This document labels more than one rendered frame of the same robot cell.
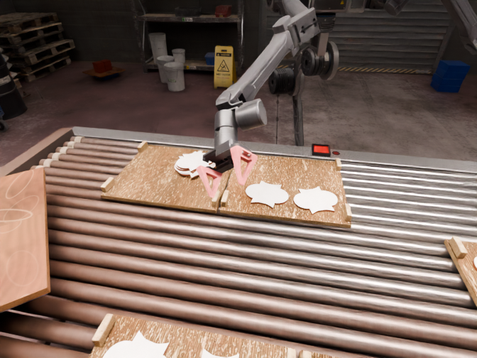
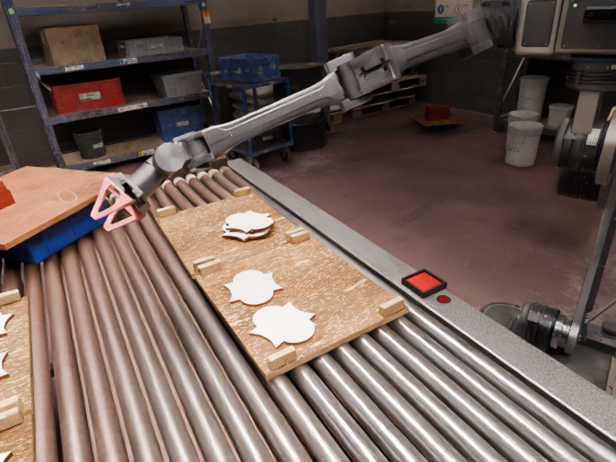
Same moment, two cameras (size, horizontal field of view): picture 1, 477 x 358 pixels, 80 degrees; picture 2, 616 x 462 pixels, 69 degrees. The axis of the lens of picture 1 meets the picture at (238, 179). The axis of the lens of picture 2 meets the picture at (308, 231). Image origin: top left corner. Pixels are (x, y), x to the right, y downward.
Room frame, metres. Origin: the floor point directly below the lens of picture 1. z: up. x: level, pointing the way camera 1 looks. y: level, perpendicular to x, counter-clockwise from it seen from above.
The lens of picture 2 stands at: (0.30, -0.88, 1.55)
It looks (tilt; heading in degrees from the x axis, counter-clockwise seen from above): 28 degrees down; 51
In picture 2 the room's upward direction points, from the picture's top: 4 degrees counter-clockwise
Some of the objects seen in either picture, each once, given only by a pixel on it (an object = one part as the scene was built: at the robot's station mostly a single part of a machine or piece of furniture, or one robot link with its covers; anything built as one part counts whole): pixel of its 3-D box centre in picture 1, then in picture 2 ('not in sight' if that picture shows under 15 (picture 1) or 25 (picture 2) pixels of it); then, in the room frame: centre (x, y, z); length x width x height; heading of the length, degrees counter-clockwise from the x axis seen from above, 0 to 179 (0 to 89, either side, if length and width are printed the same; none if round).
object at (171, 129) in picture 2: not in sight; (178, 120); (2.53, 4.21, 0.32); 0.50 x 0.41 x 0.37; 169
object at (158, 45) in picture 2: not in sight; (150, 46); (2.37, 4.18, 1.16); 0.60 x 0.40 x 0.15; 176
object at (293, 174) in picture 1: (285, 185); (293, 292); (0.81, -0.17, 0.93); 0.41 x 0.35 x 0.02; 81
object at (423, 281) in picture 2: (321, 150); (423, 283); (1.06, -0.36, 0.92); 0.06 x 0.06 x 0.01; 80
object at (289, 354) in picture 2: (347, 212); (281, 357); (0.64, -0.34, 0.95); 0.06 x 0.02 x 0.03; 171
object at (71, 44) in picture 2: not in sight; (71, 44); (1.63, 4.34, 1.26); 0.49 x 0.38 x 0.34; 179
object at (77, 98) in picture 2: not in sight; (85, 93); (1.62, 4.30, 0.78); 0.66 x 0.45 x 0.28; 173
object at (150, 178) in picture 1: (175, 173); (226, 228); (0.88, 0.24, 0.93); 0.41 x 0.35 x 0.02; 79
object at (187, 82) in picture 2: not in sight; (178, 82); (2.59, 4.16, 0.76); 0.50 x 0.36 x 0.24; 179
